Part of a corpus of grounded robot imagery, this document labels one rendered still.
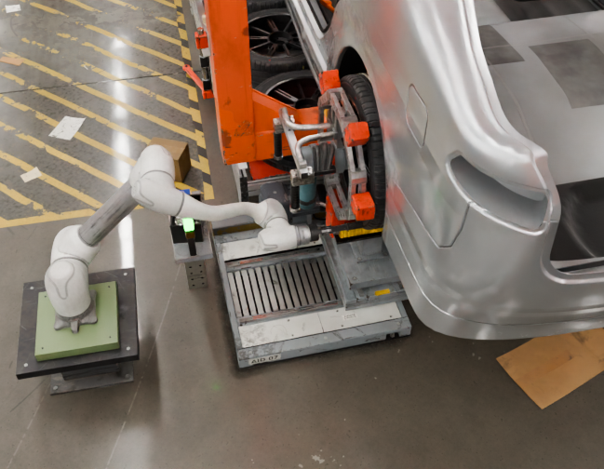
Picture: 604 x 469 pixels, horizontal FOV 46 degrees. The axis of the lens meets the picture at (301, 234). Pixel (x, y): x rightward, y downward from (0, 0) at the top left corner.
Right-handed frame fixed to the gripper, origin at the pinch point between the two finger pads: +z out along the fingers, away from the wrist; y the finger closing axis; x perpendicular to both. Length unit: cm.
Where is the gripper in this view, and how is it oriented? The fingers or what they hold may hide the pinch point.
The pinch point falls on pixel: (355, 225)
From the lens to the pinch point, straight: 304.0
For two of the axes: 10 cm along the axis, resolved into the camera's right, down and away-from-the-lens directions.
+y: 1.6, 0.2, -9.9
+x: -1.6, -9.9, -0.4
